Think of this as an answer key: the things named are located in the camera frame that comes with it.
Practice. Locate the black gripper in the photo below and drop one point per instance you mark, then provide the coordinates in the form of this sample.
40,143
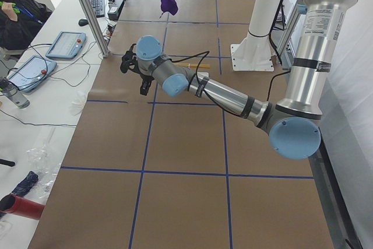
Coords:
145,78

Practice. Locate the purple towel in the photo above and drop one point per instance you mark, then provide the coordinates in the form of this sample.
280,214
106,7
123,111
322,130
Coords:
168,6

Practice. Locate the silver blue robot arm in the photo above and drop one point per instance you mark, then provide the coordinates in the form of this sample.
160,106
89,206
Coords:
291,123

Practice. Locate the left wooden rack rod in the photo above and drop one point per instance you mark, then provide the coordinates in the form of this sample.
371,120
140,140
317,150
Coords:
186,64

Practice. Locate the wooden rack rod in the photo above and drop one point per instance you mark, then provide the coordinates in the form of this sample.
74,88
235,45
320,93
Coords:
186,64
201,66

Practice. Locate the right wooden rack rod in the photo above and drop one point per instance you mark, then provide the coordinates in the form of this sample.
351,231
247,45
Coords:
201,66

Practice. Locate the white towel rack base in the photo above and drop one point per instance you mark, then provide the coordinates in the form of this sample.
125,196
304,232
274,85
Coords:
203,74

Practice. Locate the black keyboard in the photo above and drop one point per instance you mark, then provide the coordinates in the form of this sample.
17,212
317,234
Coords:
98,7

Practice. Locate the black computer mouse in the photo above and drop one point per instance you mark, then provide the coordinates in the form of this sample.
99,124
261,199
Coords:
83,22

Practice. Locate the upper blue teach pendant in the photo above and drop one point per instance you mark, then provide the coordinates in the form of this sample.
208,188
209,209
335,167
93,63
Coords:
67,45

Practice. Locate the blue teach pendant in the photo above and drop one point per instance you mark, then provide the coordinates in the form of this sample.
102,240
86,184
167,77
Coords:
34,71
67,45

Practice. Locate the lower blue teach pendant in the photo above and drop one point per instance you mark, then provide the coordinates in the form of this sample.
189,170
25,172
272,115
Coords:
34,71

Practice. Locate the clear plastic wrap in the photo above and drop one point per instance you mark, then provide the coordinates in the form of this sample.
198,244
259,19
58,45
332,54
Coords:
45,162

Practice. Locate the clear water bottle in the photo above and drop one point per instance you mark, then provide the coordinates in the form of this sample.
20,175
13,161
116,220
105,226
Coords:
13,94

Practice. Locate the seated person in black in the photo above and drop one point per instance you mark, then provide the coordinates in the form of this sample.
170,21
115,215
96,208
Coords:
21,21

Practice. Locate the folded dark blue umbrella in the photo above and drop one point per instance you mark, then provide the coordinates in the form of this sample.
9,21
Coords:
24,187

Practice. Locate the red cylinder tube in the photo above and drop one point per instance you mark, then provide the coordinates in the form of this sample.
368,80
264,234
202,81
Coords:
13,204

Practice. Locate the aluminium frame post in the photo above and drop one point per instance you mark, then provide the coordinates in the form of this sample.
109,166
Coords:
94,27

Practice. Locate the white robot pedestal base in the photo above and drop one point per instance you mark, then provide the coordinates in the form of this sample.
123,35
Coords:
253,53

